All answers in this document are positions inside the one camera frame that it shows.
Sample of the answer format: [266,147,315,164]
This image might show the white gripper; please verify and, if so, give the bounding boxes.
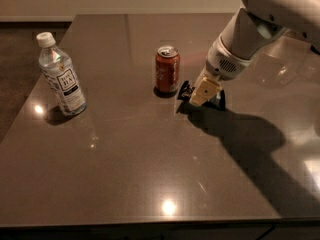
[189,35,253,106]

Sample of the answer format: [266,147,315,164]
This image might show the red coke can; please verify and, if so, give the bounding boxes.
[155,45,180,94]

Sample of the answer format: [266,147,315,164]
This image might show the clear plastic water bottle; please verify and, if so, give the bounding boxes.
[36,32,86,117]

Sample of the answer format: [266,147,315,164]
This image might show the black rxbar chocolate bar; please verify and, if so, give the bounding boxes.
[177,80,226,111]

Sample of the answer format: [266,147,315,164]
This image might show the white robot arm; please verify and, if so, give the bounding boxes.
[190,0,320,106]

